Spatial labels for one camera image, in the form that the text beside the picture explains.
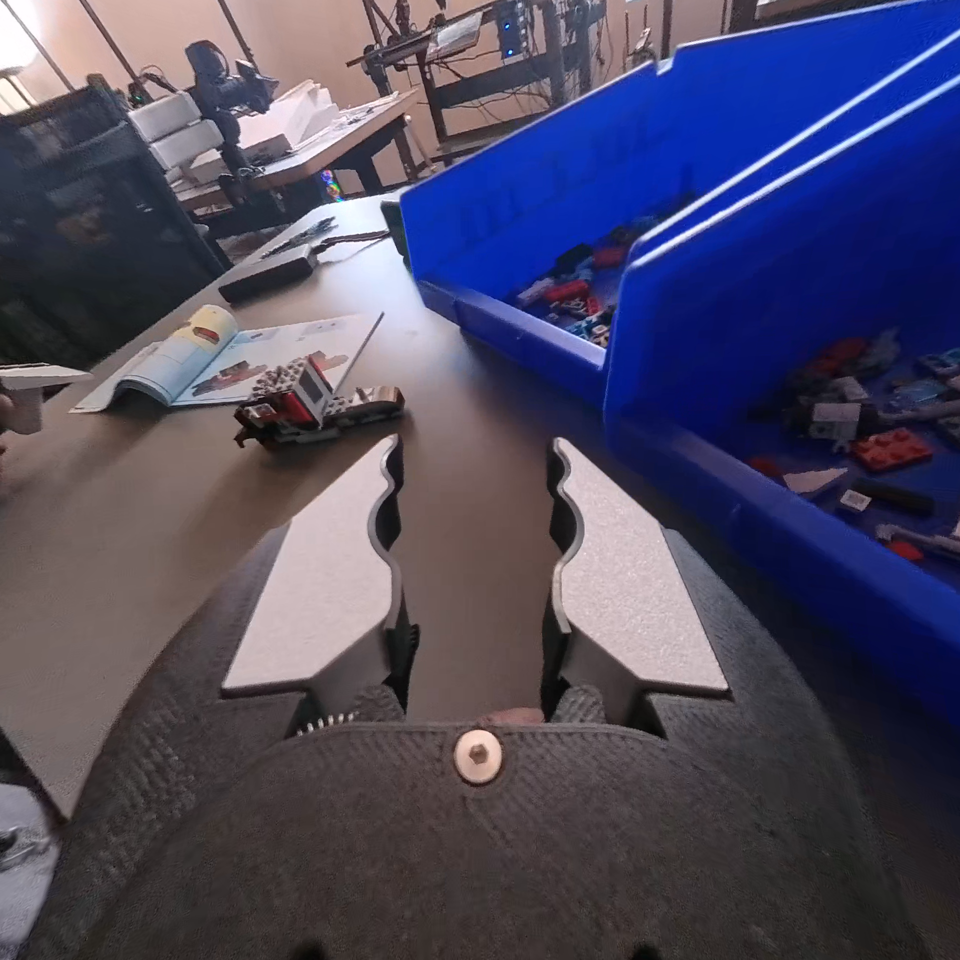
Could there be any black camera on stand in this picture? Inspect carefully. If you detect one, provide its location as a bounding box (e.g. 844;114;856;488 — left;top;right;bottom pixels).
183;41;282;211

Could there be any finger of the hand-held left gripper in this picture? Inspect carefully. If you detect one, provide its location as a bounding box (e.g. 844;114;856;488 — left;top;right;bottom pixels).
0;363;96;437

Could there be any black flat box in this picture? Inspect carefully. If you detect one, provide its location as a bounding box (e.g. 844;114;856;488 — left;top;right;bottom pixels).
217;243;320;305

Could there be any black mesh cabinet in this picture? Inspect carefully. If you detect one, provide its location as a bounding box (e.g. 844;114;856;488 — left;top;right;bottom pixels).
0;78;234;369

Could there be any blue plastic storage bin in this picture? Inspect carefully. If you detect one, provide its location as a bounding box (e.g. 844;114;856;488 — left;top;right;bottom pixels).
397;0;960;387
603;71;960;732

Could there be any small dark device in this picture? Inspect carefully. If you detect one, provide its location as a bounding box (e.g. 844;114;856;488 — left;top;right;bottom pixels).
380;196;412;267

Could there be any dark pen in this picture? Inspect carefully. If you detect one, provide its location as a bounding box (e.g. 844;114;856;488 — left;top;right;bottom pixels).
262;217;339;256

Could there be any white cardboard box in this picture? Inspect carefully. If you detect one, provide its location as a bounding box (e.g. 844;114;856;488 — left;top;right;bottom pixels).
148;120;226;172
127;91;202;142

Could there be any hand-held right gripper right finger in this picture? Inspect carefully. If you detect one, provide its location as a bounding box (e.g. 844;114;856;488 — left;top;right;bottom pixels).
540;437;733;727

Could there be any pile of small toy bricks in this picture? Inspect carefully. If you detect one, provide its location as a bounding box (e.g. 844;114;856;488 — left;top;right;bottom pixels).
513;198;699;348

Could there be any black metal rack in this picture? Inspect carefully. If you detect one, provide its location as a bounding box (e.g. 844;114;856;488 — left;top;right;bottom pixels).
345;0;609;162

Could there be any open instruction booklet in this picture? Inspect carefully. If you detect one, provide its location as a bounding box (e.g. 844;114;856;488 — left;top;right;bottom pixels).
69;303;387;414

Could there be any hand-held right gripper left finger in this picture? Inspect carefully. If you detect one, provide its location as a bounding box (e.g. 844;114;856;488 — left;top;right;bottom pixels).
221;433;414;732

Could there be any toy brick vehicle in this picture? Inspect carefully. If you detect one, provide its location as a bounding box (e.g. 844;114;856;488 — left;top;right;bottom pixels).
232;358;408;451

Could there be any pile of mixed toy bricks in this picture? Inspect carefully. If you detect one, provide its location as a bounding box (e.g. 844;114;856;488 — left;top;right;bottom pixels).
750;326;960;564

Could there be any dark cable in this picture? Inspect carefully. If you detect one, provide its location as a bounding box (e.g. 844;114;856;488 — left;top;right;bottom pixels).
315;229;393;264

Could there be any wooden work table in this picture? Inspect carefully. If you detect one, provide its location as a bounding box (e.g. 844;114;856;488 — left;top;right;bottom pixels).
176;88;421;219

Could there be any large flat white box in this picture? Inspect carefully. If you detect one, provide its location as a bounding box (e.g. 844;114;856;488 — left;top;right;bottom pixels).
236;78;339;155

